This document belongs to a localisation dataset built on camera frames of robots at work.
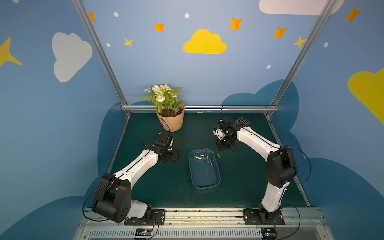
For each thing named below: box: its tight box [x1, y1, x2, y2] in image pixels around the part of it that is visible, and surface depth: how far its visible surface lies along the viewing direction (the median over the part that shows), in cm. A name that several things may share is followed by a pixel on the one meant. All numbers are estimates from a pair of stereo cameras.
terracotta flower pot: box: [155, 102, 185, 132], surface depth 101 cm
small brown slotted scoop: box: [236, 116, 251, 125], surface depth 117 cm
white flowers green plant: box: [139, 84, 183, 116], surface depth 91 cm
